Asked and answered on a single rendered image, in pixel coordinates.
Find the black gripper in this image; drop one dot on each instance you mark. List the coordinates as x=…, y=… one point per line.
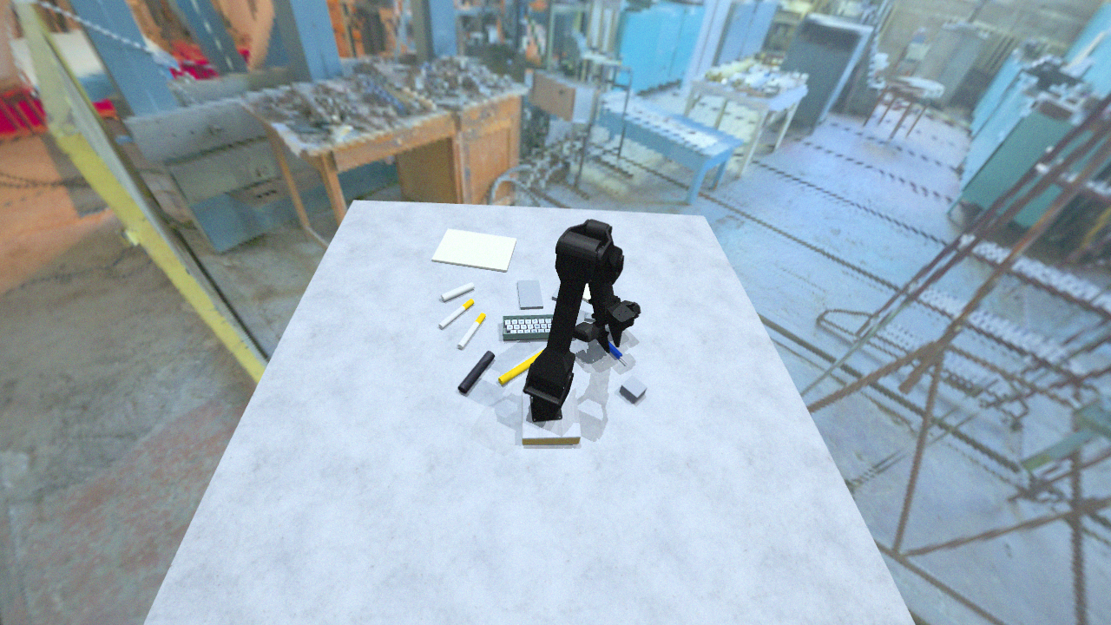
x=587, y=332

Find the dark grey cylinder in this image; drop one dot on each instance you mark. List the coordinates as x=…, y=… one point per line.
x=477, y=370

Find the yellow rounded-end cylinder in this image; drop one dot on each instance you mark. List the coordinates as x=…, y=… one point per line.
x=517, y=370

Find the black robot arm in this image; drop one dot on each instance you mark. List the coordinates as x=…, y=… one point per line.
x=585, y=254

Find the blue stylus with grey tip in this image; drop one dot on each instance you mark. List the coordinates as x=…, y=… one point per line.
x=616, y=352

